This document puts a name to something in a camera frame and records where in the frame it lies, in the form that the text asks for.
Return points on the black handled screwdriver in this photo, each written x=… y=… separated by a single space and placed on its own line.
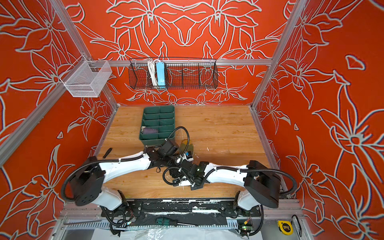
x=107 y=153

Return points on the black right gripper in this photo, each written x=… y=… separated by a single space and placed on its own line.
x=194 y=188

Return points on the black wire wall basket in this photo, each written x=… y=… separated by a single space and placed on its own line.
x=180 y=74

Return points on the clear plastic wall bin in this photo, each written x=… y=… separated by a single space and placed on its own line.
x=86 y=81

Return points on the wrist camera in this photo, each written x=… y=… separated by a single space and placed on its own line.
x=181 y=182
x=186 y=157

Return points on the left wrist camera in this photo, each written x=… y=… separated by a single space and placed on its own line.
x=186 y=157

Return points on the green compartment tray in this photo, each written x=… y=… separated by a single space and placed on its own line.
x=161 y=118

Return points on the light blue box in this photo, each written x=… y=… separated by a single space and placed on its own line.
x=160 y=67

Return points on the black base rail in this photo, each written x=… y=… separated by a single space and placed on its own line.
x=197 y=212

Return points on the green handled screwdriver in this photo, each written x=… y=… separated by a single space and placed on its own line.
x=171 y=222

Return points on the purple striped sock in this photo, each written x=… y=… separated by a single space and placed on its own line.
x=146 y=130

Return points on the yellow tape measure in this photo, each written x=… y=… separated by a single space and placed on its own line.
x=285 y=227

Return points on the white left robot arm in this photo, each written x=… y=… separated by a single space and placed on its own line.
x=85 y=185

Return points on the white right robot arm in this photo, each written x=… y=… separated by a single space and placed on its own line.
x=262 y=186

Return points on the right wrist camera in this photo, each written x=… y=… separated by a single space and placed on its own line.
x=181 y=182

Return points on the green striped sock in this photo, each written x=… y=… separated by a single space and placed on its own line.
x=186 y=146

